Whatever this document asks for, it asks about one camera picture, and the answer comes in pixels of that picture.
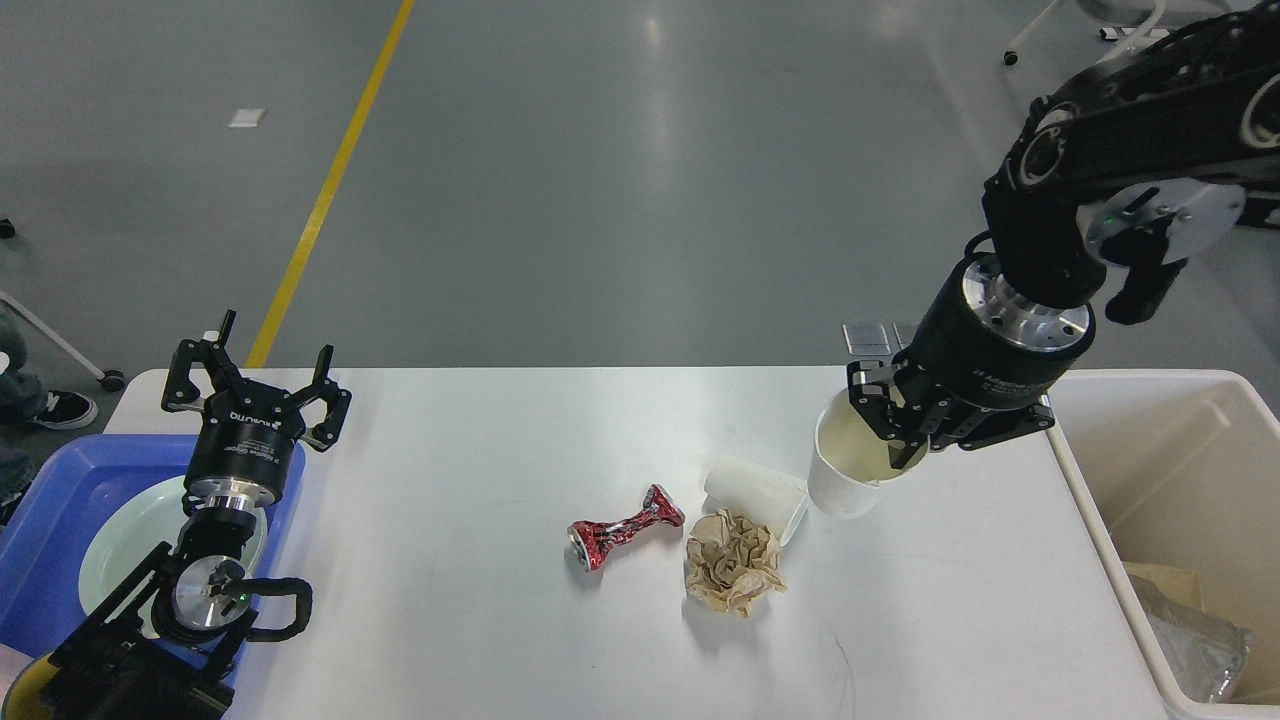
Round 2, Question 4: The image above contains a crumpled brown paper ball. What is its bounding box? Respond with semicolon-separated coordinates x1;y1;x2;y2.
684;509;788;618

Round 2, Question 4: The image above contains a blue plastic tray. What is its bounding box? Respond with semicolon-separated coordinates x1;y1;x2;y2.
3;436;292;656

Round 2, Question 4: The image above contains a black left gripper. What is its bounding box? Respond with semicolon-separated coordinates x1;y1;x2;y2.
161;309;353;512

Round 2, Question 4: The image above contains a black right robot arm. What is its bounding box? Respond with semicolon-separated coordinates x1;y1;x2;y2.
847;1;1279;475

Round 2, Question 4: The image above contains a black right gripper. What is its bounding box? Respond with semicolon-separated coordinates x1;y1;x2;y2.
846;255;1096;471

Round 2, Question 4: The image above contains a lying white paper cup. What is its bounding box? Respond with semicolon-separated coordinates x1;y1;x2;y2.
703;457;809;546

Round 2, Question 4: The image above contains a white paper cup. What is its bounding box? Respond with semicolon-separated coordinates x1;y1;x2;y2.
703;457;809;546
806;389;927;519

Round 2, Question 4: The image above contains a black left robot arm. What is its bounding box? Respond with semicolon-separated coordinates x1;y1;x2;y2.
35;311;352;719

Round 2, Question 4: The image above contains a floor outlet cover right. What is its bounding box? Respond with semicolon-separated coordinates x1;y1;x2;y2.
893;322;918;351

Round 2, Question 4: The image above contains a white office chair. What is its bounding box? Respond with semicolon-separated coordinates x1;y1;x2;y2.
1004;0;1231;67

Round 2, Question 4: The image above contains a floor outlet cover left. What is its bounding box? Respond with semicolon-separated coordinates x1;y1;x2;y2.
842;322;893;357

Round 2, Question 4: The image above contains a floor outlet cover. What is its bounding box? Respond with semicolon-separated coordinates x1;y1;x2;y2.
893;322;918;351
842;322;893;357

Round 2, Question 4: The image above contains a white floor tag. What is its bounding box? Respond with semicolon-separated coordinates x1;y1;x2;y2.
227;108;266;129

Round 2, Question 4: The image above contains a silver foil bag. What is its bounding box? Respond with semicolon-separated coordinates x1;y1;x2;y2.
1129;575;1254;705

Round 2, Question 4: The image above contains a beige plastic bin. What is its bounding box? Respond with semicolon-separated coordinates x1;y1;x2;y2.
1048;370;1279;719

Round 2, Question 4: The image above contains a crushed red can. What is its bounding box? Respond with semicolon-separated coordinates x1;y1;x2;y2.
566;483;686;573

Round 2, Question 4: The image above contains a green plate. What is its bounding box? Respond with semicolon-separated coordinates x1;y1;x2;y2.
78;475;269;639

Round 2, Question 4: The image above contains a brown paper bag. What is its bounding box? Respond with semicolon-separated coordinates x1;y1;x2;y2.
1123;562;1280;707

